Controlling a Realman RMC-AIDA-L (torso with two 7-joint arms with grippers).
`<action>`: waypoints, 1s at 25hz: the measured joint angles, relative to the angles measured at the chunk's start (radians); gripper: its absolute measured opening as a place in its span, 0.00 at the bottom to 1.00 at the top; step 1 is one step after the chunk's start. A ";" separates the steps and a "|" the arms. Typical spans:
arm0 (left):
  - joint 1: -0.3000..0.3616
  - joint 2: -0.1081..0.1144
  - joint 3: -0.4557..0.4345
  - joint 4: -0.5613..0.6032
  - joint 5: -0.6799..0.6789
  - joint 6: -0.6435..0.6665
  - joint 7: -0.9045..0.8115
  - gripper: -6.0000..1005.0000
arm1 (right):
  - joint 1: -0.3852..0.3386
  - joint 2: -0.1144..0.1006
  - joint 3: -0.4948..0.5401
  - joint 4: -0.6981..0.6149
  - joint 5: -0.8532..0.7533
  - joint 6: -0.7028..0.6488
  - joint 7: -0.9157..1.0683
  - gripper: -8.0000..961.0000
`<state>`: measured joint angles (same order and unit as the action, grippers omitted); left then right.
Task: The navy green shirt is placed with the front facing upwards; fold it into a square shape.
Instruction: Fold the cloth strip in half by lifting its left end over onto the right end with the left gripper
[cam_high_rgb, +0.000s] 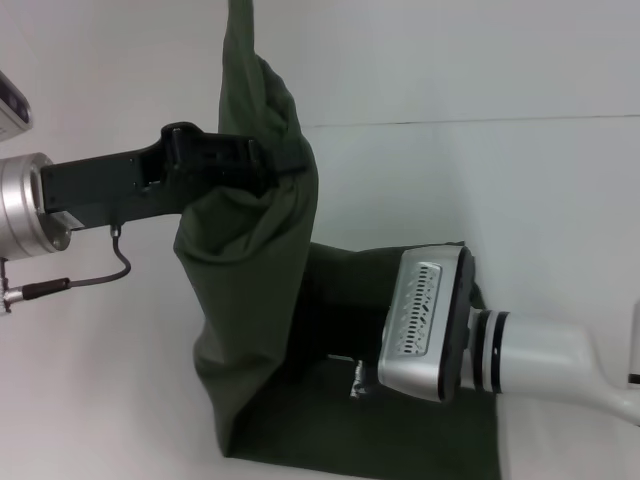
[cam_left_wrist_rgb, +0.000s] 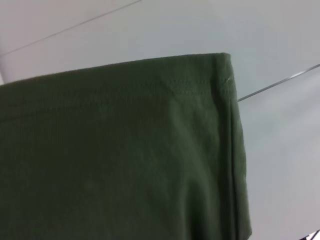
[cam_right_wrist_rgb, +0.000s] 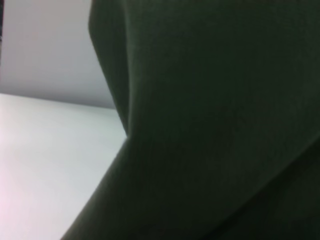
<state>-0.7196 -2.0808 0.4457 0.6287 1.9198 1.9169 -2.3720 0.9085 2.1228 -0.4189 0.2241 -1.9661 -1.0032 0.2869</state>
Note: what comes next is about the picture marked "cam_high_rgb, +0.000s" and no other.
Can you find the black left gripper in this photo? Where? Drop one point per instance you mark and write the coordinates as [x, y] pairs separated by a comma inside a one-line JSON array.
[[100, 185]]

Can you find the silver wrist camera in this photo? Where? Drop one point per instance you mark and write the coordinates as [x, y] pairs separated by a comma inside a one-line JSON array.
[[12, 107], [425, 325]]

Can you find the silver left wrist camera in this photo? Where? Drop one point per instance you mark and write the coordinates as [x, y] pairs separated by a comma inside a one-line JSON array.
[[12, 107]]

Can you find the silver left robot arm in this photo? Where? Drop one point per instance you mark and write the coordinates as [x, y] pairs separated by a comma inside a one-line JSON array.
[[25, 205]]

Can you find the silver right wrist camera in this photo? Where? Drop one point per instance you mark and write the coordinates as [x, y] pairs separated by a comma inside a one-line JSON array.
[[425, 325]]

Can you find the dark green FREE t-shirt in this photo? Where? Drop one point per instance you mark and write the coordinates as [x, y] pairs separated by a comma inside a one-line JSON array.
[[250, 250]]

